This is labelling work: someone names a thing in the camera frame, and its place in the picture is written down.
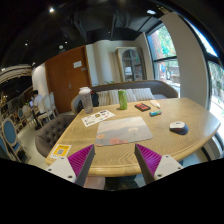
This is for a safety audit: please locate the white and blue computer mouse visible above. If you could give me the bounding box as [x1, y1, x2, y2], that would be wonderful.
[169, 121, 188, 135]

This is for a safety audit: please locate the black and red box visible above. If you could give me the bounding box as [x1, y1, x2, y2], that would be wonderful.
[135, 103, 151, 112]

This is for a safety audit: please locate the blue upholstered chair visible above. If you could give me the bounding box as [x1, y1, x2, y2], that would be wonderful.
[2, 118, 22, 156]

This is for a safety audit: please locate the white printed menu sheet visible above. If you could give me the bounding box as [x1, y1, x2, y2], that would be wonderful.
[82, 110, 114, 127]

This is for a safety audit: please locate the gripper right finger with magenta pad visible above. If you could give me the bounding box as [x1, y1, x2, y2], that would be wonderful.
[135, 144, 183, 184]

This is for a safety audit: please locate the white dining chair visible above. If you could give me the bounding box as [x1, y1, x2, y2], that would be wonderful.
[37, 93, 57, 122]

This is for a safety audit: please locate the brown wooden door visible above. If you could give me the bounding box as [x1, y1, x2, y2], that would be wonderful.
[45, 46, 92, 113]

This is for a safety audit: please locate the teal cylindrical tube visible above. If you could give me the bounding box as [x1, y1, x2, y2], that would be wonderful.
[149, 110, 162, 117]

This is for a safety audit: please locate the cream oval object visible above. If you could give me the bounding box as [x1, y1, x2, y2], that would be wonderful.
[150, 100, 160, 109]

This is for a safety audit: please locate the arched glass display cabinet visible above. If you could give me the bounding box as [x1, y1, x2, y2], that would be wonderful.
[116, 47, 146, 82]

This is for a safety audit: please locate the striped cushion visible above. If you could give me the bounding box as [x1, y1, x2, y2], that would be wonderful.
[98, 88, 155, 106]

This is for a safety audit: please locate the seated person in white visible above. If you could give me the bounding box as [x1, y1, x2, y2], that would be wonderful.
[33, 90, 45, 116]

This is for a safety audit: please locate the yellow QR code sticker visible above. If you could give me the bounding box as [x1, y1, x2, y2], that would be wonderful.
[50, 144, 71, 159]

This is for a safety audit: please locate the green drink can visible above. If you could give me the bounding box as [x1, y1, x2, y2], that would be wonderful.
[118, 90, 127, 110]

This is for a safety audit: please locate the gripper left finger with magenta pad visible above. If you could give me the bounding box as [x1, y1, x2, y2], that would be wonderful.
[47, 145, 95, 187]

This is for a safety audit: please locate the illustrated mouse pad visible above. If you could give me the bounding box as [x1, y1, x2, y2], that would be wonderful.
[95, 116, 153, 146]

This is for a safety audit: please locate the grey tufted bench sofa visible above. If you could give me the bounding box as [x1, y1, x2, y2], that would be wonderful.
[35, 80, 178, 157]

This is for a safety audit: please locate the black backpack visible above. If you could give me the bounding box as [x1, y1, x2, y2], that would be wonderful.
[91, 91, 99, 107]

